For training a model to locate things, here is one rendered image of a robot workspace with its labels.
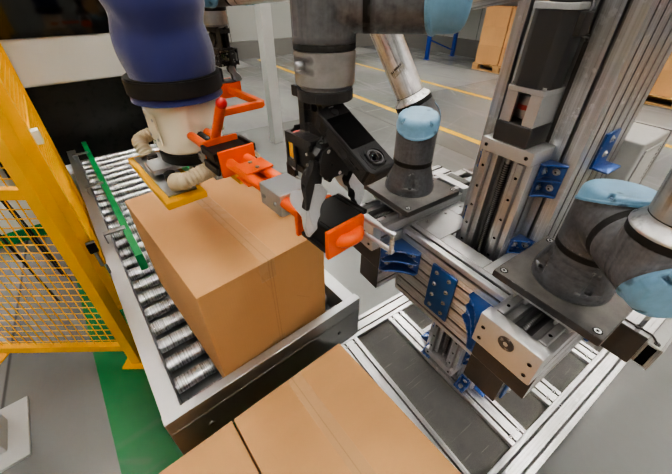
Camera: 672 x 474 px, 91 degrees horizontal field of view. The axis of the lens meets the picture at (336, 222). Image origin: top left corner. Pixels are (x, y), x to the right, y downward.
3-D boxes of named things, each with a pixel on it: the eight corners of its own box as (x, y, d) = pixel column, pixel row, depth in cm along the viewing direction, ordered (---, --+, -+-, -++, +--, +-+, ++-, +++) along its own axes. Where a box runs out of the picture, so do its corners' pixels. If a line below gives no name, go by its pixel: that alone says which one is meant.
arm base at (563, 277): (553, 247, 80) (570, 213, 74) (625, 285, 69) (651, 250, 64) (517, 272, 73) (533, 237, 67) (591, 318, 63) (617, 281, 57)
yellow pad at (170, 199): (128, 164, 99) (122, 148, 96) (163, 155, 104) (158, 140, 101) (168, 211, 78) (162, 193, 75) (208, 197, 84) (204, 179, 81)
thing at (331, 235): (295, 234, 54) (293, 209, 51) (329, 217, 58) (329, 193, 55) (328, 260, 49) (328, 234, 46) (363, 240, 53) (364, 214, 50)
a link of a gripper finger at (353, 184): (348, 191, 59) (332, 152, 52) (371, 204, 56) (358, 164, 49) (336, 202, 58) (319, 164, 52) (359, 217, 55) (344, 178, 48)
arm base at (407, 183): (409, 170, 113) (413, 143, 107) (443, 188, 103) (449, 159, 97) (375, 182, 106) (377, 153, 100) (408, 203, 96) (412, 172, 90)
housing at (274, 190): (260, 203, 63) (256, 182, 60) (289, 191, 66) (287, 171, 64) (280, 219, 58) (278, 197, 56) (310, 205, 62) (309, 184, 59)
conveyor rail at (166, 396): (77, 175, 246) (65, 151, 235) (86, 173, 248) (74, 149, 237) (180, 449, 100) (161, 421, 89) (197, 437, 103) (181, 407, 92)
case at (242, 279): (160, 281, 137) (124, 200, 114) (245, 241, 159) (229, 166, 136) (228, 386, 101) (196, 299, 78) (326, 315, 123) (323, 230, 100)
